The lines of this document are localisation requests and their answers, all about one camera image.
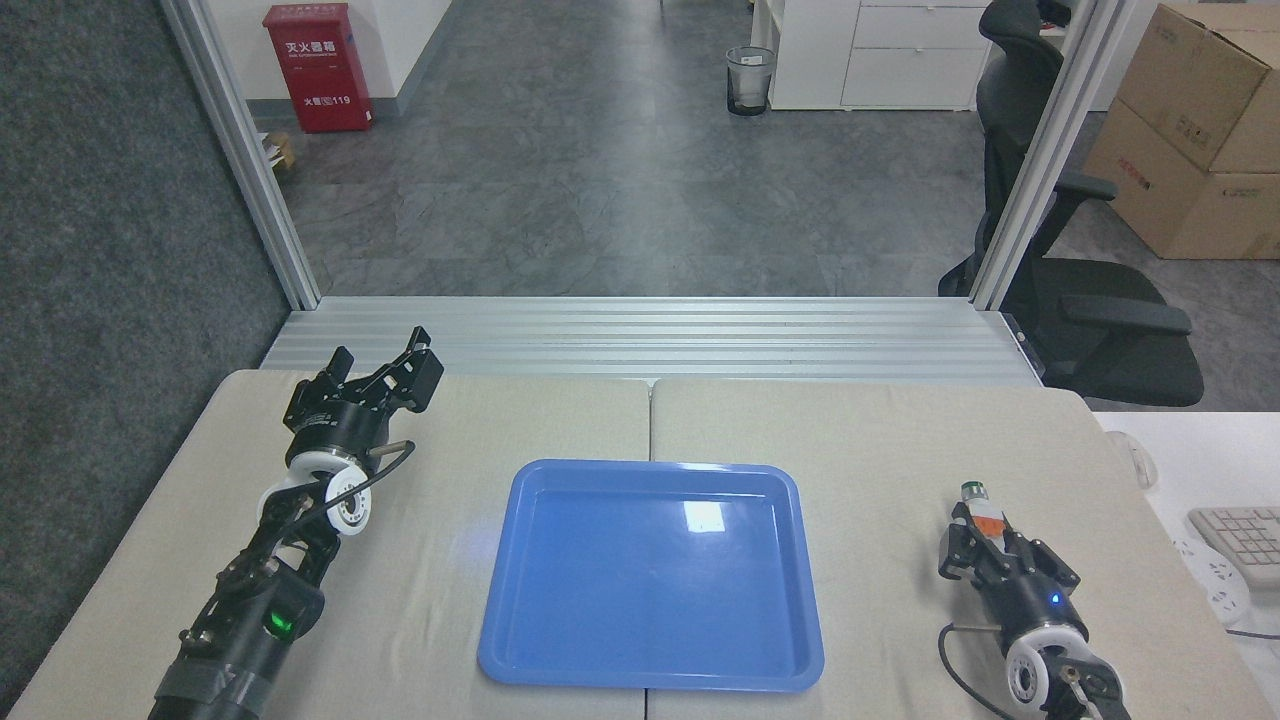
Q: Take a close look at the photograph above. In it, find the white orange switch part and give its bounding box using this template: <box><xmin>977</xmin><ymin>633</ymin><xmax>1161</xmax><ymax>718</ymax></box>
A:
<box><xmin>950</xmin><ymin>481</ymin><xmax>1013</xmax><ymax>549</ymax></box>

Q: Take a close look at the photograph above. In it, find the white drawer cabinet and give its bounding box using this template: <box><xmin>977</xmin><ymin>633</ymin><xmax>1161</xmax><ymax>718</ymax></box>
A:
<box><xmin>750</xmin><ymin>0</ymin><xmax>1001</xmax><ymax>112</ymax></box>

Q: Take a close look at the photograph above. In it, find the white keyboard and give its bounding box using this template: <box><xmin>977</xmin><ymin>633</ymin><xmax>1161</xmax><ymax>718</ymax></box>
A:
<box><xmin>1187</xmin><ymin>506</ymin><xmax>1280</xmax><ymax>592</ymax></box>

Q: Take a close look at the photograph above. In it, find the white power strip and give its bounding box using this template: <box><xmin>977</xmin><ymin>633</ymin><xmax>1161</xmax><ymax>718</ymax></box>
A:
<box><xmin>1170</xmin><ymin>535</ymin><xmax>1253</xmax><ymax>628</ymax></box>

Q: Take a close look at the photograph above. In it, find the black mesh trash bin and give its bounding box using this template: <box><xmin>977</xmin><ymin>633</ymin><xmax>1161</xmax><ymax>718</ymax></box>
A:
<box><xmin>725</xmin><ymin>46</ymin><xmax>777</xmax><ymax>118</ymax></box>

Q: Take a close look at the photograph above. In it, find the white computer mouse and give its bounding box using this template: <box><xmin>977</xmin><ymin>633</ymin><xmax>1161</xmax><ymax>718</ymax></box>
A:
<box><xmin>1104</xmin><ymin>430</ymin><xmax>1160</xmax><ymax>491</ymax></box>

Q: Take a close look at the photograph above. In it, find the blue plastic tray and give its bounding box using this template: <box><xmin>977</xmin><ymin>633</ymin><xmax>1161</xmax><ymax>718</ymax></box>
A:
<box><xmin>477</xmin><ymin>459</ymin><xmax>826</xmax><ymax>694</ymax></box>

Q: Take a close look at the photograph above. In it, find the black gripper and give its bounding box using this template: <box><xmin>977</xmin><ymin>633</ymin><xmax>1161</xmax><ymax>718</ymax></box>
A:
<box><xmin>283</xmin><ymin>326</ymin><xmax>446</xmax><ymax>472</ymax></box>
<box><xmin>937</xmin><ymin>519</ymin><xmax>1090</xmax><ymax>652</ymax></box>

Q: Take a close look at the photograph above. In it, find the silver aluminium post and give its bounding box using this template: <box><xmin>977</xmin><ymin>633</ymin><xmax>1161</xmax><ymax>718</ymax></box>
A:
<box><xmin>968</xmin><ymin>0</ymin><xmax>1141</xmax><ymax>312</ymax></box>
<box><xmin>160</xmin><ymin>0</ymin><xmax>322</xmax><ymax>312</ymax></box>

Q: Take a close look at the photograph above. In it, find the large brown cardboard box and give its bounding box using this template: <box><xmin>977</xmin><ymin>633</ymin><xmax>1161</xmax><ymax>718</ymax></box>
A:
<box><xmin>1083</xmin><ymin>98</ymin><xmax>1280</xmax><ymax>262</ymax></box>
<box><xmin>1115</xmin><ymin>3</ymin><xmax>1280</xmax><ymax>177</ymax></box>

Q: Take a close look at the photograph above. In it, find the silver aluminium frame rail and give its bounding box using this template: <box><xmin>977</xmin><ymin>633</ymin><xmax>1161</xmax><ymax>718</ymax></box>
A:
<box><xmin>259</xmin><ymin>296</ymin><xmax>1047</xmax><ymax>390</ymax></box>

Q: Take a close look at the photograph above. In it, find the black office chair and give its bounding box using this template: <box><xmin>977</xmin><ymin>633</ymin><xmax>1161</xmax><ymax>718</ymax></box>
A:
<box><xmin>938</xmin><ymin>0</ymin><xmax>1205</xmax><ymax>409</ymax></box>

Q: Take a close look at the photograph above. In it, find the red fire extinguisher box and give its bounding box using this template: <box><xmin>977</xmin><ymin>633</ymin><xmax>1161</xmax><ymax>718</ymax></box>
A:
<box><xmin>263</xmin><ymin>3</ymin><xmax>375</xmax><ymax>135</ymax></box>

